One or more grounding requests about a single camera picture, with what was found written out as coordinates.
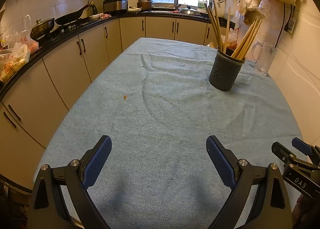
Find white printed plastic bag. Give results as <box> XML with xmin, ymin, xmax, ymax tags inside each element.
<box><xmin>1</xmin><ymin>42</ymin><xmax>30</xmax><ymax>83</ymax></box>

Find blue table cloth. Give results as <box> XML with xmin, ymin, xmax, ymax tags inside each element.
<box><xmin>41</xmin><ymin>38</ymin><xmax>301</xmax><ymax>228</ymax></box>

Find black power cable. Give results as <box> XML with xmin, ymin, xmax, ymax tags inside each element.
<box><xmin>274</xmin><ymin>2</ymin><xmax>296</xmax><ymax>49</ymax></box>

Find black wok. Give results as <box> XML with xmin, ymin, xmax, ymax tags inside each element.
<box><xmin>55</xmin><ymin>2</ymin><xmax>94</xmax><ymax>26</ymax></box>

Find pot with lid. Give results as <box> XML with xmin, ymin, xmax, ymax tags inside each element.
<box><xmin>30</xmin><ymin>18</ymin><xmax>55</xmax><ymax>40</ymax></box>

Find steel pot lid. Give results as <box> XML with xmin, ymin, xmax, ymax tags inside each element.
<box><xmin>178</xmin><ymin>6</ymin><xmax>201</xmax><ymax>16</ymax></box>

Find green detergent bottle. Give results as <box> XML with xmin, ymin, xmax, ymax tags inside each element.
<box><xmin>197</xmin><ymin>0</ymin><xmax>207</xmax><ymax>13</ymax></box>

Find black countertop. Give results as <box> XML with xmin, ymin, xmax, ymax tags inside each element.
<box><xmin>0</xmin><ymin>8</ymin><xmax>235</xmax><ymax>101</ymax></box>

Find plastic bag with red contents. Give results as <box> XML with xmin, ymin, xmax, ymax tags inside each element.
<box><xmin>5</xmin><ymin>14</ymin><xmax>39</xmax><ymax>55</ymax></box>

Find pink hanging plastic bag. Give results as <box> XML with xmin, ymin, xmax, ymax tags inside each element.
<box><xmin>258</xmin><ymin>0</ymin><xmax>286</xmax><ymax>45</ymax></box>

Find lower kitchen cabinets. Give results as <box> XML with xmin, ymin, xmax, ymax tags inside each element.
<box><xmin>0</xmin><ymin>16</ymin><xmax>227</xmax><ymax>190</ymax></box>

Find black kettle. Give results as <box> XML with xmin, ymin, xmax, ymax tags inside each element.
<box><xmin>90</xmin><ymin>5</ymin><xmax>98</xmax><ymax>15</ymax></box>

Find brown clay pot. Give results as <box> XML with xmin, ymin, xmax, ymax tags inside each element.
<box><xmin>137</xmin><ymin>0</ymin><xmax>153</xmax><ymax>11</ymax></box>

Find dark green utensil holder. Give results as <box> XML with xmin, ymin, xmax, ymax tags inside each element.
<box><xmin>209</xmin><ymin>50</ymin><xmax>245</xmax><ymax>91</ymax></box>

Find clear glass mug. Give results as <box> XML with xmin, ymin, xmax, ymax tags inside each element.
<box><xmin>251</xmin><ymin>41</ymin><xmax>277</xmax><ymax>76</ymax></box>

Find white bowl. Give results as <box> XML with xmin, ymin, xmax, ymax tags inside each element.
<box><xmin>88</xmin><ymin>14</ymin><xmax>101</xmax><ymax>20</ymax></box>

